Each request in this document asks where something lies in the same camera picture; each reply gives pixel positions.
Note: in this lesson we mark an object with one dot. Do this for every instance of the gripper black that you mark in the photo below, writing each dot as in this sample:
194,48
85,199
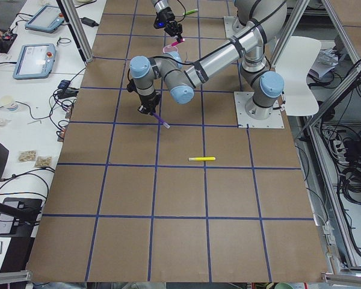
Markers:
150,102
167,17

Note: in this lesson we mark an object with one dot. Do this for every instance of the pink pen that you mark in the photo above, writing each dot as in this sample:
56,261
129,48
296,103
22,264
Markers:
177,42

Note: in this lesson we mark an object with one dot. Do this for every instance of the purple pen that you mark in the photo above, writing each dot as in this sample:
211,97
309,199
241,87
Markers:
161,121

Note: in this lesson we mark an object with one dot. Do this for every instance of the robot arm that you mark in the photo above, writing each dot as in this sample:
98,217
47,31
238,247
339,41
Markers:
160,5
262,20

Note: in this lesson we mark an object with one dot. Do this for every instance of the pink mesh cup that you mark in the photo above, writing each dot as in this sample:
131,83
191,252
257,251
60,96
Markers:
172,51

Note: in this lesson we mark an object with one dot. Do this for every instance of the white paper cup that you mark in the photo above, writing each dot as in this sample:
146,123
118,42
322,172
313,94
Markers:
9,103

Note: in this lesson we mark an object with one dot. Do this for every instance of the green pen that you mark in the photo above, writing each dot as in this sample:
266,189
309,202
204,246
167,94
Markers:
190,12

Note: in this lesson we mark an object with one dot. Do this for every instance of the yellow pen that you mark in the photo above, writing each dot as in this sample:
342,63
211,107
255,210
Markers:
201,159

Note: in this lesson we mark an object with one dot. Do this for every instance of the black power adapter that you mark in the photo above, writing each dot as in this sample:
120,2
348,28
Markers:
89,22

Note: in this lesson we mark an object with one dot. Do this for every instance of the near teach pendant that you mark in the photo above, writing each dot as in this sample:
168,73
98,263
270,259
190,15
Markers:
35,61

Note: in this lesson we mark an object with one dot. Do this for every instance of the teach pendant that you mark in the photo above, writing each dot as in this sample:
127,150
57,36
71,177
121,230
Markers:
35,61
46,20

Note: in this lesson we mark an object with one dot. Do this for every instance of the white chair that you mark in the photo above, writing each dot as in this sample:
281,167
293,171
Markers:
293,65

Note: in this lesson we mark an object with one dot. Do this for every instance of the far teach pendant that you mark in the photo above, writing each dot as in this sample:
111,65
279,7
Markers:
46,20

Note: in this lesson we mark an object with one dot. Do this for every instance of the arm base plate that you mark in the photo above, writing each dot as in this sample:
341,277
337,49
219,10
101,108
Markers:
250,116
232,25

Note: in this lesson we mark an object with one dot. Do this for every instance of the aluminium frame post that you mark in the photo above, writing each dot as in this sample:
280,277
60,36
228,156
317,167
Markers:
71,17

